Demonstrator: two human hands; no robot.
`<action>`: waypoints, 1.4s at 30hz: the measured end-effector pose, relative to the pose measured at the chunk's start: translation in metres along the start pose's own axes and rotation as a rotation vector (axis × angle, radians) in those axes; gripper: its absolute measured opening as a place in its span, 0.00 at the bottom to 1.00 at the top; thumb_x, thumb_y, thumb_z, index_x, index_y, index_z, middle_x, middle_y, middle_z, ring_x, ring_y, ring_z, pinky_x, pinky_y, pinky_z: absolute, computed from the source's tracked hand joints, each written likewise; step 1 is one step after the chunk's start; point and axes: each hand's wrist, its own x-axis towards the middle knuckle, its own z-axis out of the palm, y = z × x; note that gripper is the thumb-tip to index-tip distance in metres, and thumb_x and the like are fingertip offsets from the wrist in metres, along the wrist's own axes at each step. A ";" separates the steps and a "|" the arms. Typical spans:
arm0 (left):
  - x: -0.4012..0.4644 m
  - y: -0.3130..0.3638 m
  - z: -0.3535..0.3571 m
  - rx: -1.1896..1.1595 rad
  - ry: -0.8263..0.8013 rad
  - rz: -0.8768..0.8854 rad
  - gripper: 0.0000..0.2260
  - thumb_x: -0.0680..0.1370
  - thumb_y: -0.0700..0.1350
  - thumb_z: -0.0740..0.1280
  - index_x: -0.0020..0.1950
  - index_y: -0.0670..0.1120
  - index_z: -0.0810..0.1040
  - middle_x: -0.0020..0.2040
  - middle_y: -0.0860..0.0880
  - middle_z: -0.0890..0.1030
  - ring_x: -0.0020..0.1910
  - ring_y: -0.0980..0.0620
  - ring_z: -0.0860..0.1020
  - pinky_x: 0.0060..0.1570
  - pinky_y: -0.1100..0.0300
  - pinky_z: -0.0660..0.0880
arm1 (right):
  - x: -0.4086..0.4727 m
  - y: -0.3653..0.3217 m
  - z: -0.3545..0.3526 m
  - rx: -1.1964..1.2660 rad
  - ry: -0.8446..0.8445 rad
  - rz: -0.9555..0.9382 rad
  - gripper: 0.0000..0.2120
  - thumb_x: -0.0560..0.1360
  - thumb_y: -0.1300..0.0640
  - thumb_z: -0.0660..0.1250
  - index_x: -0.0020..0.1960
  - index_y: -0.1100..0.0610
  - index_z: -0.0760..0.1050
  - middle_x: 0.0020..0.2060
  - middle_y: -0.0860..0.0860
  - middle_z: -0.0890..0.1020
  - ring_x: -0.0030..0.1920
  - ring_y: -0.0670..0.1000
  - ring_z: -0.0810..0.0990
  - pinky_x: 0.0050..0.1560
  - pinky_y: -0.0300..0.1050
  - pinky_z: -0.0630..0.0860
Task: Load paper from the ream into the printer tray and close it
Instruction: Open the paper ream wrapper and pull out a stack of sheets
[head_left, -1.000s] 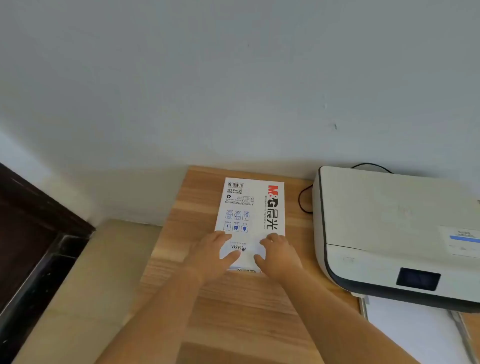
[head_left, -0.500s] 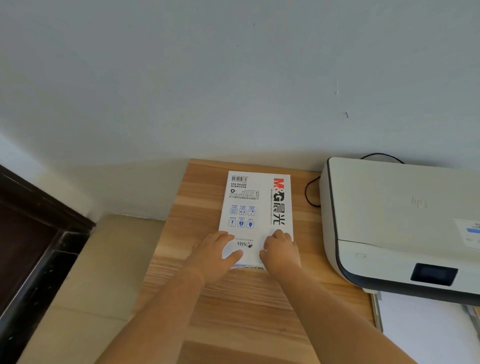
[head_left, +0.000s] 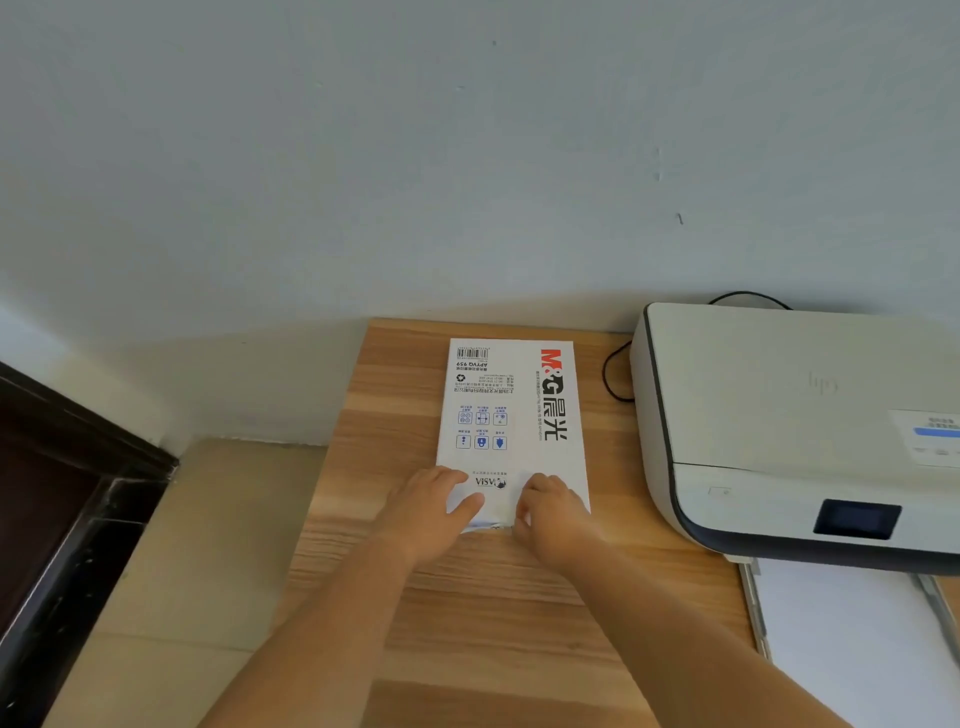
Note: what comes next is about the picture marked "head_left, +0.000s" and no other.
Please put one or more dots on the person's right hand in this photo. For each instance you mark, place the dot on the person's right hand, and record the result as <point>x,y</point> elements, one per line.
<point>559,525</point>

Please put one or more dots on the person's left hand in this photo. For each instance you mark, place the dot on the person's left hand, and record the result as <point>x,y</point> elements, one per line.
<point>424,510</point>

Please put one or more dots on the person's left thumb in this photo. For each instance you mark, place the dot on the person's left thumb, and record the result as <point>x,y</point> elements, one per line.
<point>466,508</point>

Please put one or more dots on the person's right thumb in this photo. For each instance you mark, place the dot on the person's right thumb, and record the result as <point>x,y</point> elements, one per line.
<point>520,520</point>

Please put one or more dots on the white paper ream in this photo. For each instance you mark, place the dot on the white paper ream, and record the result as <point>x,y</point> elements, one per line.
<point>510,420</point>

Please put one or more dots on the person's left forearm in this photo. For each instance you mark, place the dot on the person's left forearm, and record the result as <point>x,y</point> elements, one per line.
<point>300,645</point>

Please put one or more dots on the person's right forearm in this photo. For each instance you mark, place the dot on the person's right forearm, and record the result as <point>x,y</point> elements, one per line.
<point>697,645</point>

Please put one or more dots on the white printer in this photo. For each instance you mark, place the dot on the white printer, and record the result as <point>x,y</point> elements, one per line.
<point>795,435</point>

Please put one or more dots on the printer paper tray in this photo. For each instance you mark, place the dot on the printer paper tray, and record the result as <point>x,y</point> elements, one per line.
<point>855,637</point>

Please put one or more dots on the white sticker label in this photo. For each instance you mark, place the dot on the white sticker label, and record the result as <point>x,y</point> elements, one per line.
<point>926,439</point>

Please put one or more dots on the dark wooden door frame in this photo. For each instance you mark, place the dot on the dark wooden door frame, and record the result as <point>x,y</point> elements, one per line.
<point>67,510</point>

